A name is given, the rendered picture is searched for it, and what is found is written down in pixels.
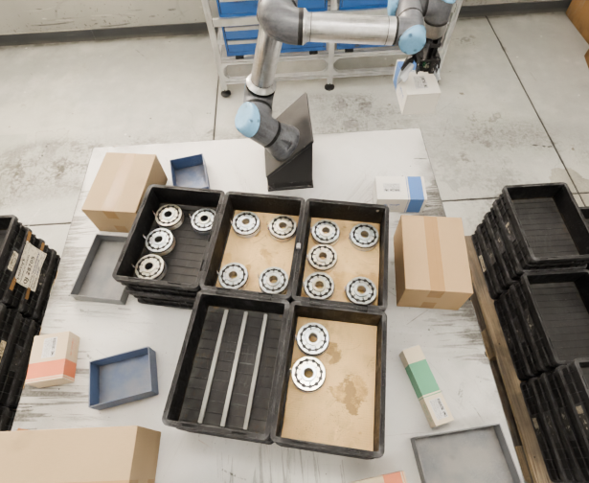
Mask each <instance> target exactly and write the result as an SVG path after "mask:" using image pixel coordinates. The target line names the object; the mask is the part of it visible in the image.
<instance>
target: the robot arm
mask: <svg viewBox="0 0 589 483"><path fill-rule="evenodd" d="M455 1H456V0H388V8H387V13H388V15H367V14H346V13H325V12H308V11H307V10H306V8H298V0H259V3H258V8H257V20H258V22H259V23H260V27H259V33H258V39H257V45H256V51H255V56H254V62H253V68H252V74H250V75H249V76H248V77H247V79H246V83H245V86H244V98H243V104H242V105H241V106H240V108H239V109H238V114H237V115H236V118H235V125H236V128H237V130H238V131H239V132H240V133H241V134H242V135H243V136H245V137H248V138H249V139H251V140H253V141H254V142H256V143H258V144H259V145H261V146H263V147H264V148H266V149H267V151H268V152H269V153H270V154H271V155H272V157H273V158H275V159H276V160H278V161H284V160H285V159H287V158H288V157H289V156H290V155H291V154H292V153H293V152H294V150H295V149H296V148H297V146H298V143H299V139H300V132H299V129H297V128H296V127H294V126H292V125H288V124H284V123H280V122H279V121H277V120H276V119H274V118H273V117H272V106H273V99H274V95H275V90H276V82H275V80H274V78H275V73H276V69H277V65H278V61H279V56H280V52H281V48H282V44H283V43H285V44H290V45H304V44H306V43H307V42H327V43H349V44H370V45H394V46H398V47H399V49H400V51H401V52H402V53H404V54H406V55H409V56H408V57H407V58H406V59H405V60H404V62H403V64H402V66H401V69H400V71H399V74H398V77H397V81H396V84H399V83H400V82H401V80H403V81H404V82H406V81H407V80H408V77H409V73H410V72H411V71H412V69H413V68H414V64H413V62H415V63H416V64H417V66H416V70H415V71H416V74H418V72H428V74H434V75H435V77H436V79H437V81H438V80H439V79H441V78H440V71H441V68H440V63H441V57H440V54H439V52H438V48H440V47H441V41H442V38H443V35H444V33H445V29H446V26H448V24H449V23H448V20H449V17H450V14H451V11H452V8H453V5H454V3H455ZM423 17H424V18H423ZM417 67H418V68H417Z"/></svg>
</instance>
